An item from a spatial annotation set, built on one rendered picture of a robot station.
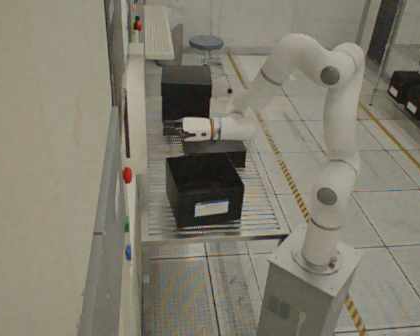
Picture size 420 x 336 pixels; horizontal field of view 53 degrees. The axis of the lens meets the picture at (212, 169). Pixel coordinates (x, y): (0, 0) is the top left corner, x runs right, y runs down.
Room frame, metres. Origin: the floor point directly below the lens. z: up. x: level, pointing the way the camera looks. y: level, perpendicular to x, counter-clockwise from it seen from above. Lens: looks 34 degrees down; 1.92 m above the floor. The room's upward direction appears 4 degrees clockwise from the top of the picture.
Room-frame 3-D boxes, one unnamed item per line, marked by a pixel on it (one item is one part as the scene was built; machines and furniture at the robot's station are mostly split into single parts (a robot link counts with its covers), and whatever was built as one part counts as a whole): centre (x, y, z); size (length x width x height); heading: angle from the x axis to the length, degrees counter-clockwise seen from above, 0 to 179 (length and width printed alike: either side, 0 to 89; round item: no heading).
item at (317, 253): (1.19, -0.42, 0.85); 0.19 x 0.19 x 0.18
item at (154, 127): (1.89, 0.07, 0.38); 1.30 x 0.60 x 0.76; 10
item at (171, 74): (2.32, 0.19, 0.89); 0.29 x 0.29 x 0.25; 5
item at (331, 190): (1.16, -0.41, 1.07); 0.19 x 0.12 x 0.24; 152
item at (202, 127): (1.36, 0.06, 1.19); 0.11 x 0.10 x 0.07; 97
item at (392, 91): (4.17, -1.93, 0.31); 0.30 x 0.28 x 0.26; 7
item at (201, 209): (1.46, 0.04, 0.85); 0.28 x 0.28 x 0.17; 18
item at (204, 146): (1.88, 0.01, 0.83); 0.29 x 0.29 x 0.13; 12
